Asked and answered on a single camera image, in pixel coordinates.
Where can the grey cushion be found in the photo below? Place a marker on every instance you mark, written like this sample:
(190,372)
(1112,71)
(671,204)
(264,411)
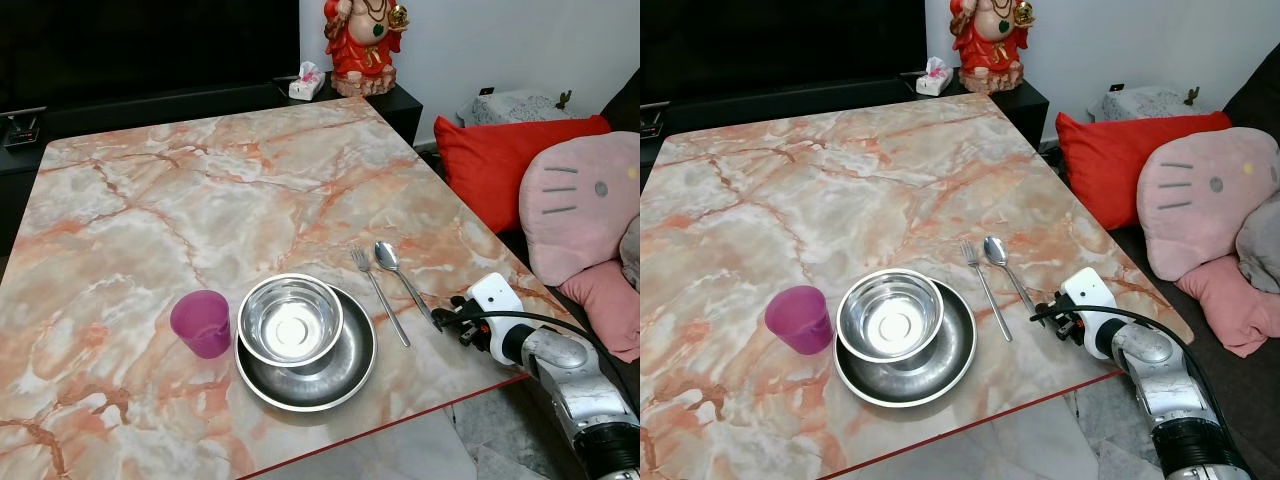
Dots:
(632,255)
(1262,245)

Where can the black television screen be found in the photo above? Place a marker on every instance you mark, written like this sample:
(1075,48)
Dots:
(780,45)
(140,45)

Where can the white patterned covered box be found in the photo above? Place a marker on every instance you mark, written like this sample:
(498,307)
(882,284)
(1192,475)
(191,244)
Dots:
(1145,102)
(515,106)

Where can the plain pink cushion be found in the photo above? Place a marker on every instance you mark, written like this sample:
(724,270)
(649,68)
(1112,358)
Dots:
(605,305)
(1235,305)

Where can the steel bowl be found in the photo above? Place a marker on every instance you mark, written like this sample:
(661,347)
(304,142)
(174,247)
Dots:
(890,315)
(290,320)

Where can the red laughing buddha statue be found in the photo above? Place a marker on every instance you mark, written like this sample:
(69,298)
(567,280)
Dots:
(365,45)
(992,42)

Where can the purple plastic cup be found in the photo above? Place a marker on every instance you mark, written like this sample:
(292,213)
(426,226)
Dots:
(203,325)
(800,320)

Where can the white tissue box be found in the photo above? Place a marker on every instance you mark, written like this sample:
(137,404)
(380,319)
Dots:
(934,80)
(306,84)

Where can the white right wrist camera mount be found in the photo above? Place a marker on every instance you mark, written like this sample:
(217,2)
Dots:
(1092,292)
(497,298)

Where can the steel plate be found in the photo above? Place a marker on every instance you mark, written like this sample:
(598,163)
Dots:
(945,370)
(345,375)

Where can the pink cat face cushion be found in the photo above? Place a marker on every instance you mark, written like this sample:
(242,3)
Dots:
(1210,205)
(585,210)

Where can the small black grey device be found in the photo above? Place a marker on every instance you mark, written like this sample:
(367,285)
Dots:
(652,122)
(22,128)

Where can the red cushion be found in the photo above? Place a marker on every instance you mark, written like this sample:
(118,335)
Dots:
(1105,165)
(485,170)

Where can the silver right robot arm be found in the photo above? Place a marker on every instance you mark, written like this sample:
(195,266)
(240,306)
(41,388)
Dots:
(585,395)
(1180,395)

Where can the silver metal spoon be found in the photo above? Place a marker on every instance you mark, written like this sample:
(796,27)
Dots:
(1008,268)
(400,275)

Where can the silver metal fork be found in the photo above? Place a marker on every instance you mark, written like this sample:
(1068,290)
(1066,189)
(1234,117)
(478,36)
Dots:
(380,300)
(985,290)

